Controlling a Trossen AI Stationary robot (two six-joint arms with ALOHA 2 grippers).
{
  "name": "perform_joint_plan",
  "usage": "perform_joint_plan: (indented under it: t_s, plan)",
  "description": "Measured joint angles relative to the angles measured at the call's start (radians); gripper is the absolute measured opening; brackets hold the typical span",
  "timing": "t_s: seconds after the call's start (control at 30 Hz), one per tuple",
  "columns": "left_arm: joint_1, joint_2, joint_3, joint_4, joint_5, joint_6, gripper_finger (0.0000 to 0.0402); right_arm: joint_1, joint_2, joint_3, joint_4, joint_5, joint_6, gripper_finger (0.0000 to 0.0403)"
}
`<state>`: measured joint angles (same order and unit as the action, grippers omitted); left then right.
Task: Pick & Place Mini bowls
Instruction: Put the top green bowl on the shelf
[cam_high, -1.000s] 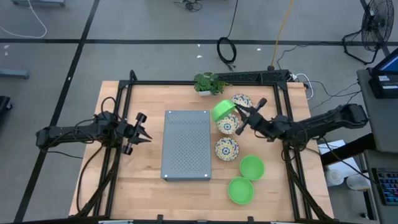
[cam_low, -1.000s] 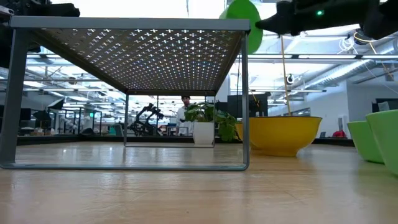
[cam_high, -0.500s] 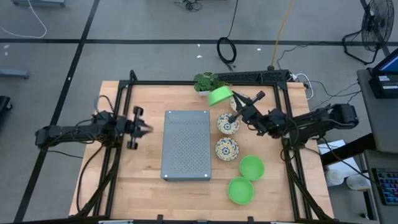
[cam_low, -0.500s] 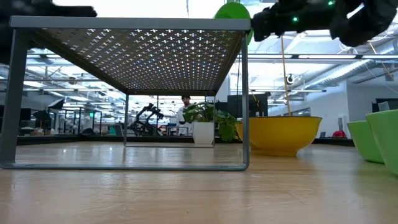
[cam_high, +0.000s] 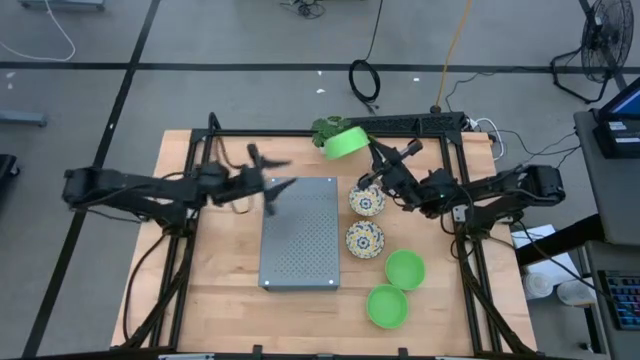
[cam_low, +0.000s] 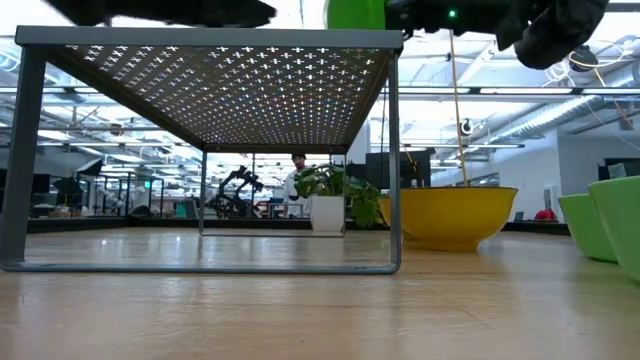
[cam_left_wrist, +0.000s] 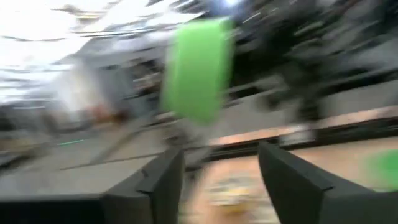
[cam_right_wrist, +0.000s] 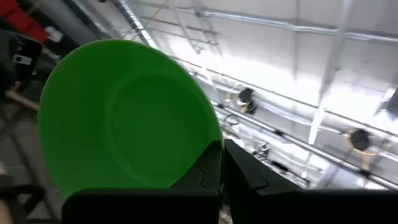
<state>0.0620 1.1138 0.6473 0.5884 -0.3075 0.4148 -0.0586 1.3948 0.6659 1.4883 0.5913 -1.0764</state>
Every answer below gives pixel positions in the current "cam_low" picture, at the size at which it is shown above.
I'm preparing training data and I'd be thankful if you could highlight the yellow cable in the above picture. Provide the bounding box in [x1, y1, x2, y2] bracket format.
[447, 29, 471, 188]

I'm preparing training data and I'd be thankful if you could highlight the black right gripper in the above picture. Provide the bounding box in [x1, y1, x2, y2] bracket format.
[384, 0, 444, 40]

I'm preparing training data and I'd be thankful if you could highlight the black wall board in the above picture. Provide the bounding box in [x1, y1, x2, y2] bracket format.
[597, 157, 640, 182]

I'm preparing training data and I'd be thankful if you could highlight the black studio softbox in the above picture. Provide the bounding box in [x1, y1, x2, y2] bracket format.
[74, 157, 105, 178]

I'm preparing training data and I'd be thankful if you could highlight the green mini bowl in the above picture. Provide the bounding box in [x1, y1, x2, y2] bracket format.
[324, 0, 387, 31]
[558, 193, 619, 264]
[587, 175, 640, 284]

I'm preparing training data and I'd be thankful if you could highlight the green plant in white pot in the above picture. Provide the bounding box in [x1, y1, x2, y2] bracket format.
[293, 163, 390, 235]

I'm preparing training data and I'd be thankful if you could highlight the black monitor panel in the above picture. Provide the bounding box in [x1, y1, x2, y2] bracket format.
[364, 149, 432, 190]

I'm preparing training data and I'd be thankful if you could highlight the person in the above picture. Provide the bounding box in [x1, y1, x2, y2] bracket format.
[281, 152, 312, 219]

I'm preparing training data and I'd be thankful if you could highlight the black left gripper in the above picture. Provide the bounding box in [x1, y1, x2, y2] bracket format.
[124, 0, 277, 29]

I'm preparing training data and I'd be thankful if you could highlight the grey perforated metal shelf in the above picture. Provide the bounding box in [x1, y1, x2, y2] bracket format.
[0, 25, 405, 276]

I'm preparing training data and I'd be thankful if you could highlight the black aluminium table frame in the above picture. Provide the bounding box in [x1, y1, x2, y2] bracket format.
[24, 217, 571, 236]

